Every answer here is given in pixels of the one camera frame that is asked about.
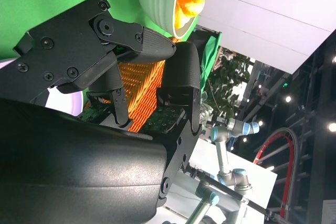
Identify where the clear plastic snack bag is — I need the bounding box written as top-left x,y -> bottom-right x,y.
198,100 -> 214,125

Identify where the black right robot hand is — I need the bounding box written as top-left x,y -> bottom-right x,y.
0,0 -> 203,224

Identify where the orange striped bread ring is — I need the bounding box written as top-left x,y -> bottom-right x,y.
174,0 -> 207,29

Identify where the green leafy plant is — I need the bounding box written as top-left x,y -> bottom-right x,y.
207,48 -> 254,120

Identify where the lavender round plate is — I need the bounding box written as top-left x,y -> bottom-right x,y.
0,60 -> 85,116

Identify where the orange wicker basket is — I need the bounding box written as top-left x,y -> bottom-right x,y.
115,36 -> 182,133

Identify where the white workbench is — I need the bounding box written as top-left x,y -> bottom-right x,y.
162,137 -> 279,224

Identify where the green cloth on background table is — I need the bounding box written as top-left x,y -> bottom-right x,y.
199,31 -> 223,92

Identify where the red and grey arched hose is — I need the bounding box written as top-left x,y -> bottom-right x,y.
253,126 -> 300,218

